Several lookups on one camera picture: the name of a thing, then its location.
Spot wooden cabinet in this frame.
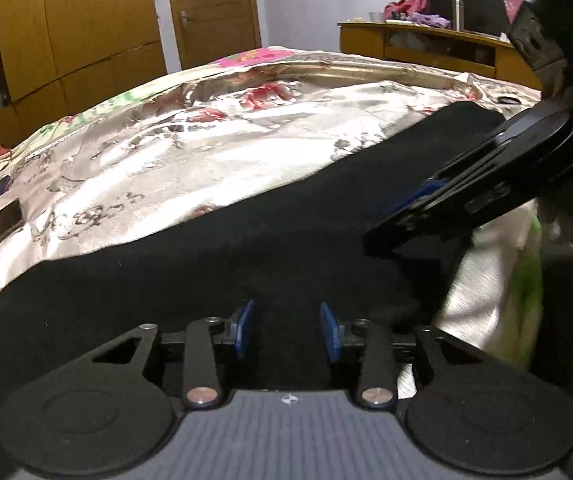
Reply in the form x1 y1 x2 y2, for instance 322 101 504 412
338 20 542 92

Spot black pants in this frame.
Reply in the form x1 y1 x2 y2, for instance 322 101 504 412
0 101 512 466

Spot dark television screen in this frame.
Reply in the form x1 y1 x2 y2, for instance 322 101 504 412
429 0 513 36

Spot wooden wardrobe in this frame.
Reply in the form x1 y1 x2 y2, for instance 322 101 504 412
0 0 167 148

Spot purple cloth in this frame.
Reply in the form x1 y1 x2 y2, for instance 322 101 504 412
407 12 451 28

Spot silver floral satin bedspread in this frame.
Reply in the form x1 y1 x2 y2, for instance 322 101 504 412
0 50 547 361

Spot pink floral bed sheet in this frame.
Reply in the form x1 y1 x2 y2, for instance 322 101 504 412
0 46 332 213

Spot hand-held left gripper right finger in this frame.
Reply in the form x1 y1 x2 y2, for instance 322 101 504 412
319 302 505 411

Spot wooden door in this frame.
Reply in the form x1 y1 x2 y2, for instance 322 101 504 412
164 0 262 72

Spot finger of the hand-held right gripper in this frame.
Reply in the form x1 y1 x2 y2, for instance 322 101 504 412
364 160 517 261
401 120 517 211

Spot black phone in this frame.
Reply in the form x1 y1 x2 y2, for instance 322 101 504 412
0 199 24 250

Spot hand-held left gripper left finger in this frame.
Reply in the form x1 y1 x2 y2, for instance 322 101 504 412
74 300 256 411

